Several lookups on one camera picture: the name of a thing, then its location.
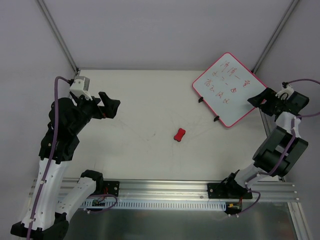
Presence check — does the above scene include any wire whiteboard stand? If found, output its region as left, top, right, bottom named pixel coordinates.
left=198, top=96, right=220, bottom=122

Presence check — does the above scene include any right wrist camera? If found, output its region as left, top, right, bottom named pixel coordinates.
left=275, top=82, right=294, bottom=100

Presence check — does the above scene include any black mounting plate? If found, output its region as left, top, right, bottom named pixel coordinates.
left=102, top=180, right=120, bottom=197
left=207, top=182, right=228, bottom=199

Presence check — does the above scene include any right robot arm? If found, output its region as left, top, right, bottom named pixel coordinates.
left=210, top=84, right=310, bottom=199

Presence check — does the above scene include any pink framed whiteboard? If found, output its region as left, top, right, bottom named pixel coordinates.
left=192, top=52, right=267, bottom=128

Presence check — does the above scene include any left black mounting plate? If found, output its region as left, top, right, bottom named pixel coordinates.
left=102, top=180, right=120, bottom=197

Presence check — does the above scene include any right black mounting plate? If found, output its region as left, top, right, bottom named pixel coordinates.
left=207, top=182, right=228, bottom=199

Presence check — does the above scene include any right aluminium frame post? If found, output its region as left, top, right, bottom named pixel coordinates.
left=250, top=0, right=301, bottom=74

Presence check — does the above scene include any red bone-shaped eraser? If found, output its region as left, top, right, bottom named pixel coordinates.
left=173, top=128, right=186, bottom=142

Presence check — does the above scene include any aluminium frame post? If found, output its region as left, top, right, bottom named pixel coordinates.
left=250, top=0, right=301, bottom=74
left=35, top=0, right=79, bottom=75

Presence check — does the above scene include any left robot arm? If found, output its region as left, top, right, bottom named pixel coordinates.
left=10, top=91, right=121, bottom=240

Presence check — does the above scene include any white slotted cable duct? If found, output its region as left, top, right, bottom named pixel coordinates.
left=79, top=197, right=227, bottom=212

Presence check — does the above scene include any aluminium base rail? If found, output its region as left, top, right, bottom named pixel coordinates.
left=29, top=177, right=298, bottom=203

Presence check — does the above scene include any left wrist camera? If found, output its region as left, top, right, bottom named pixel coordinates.
left=69, top=76, right=92, bottom=100

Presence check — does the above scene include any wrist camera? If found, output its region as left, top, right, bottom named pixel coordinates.
left=69, top=76, right=92, bottom=100
left=275, top=82, right=294, bottom=100

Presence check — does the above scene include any left aluminium frame post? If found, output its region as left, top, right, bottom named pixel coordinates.
left=35, top=0, right=79, bottom=75

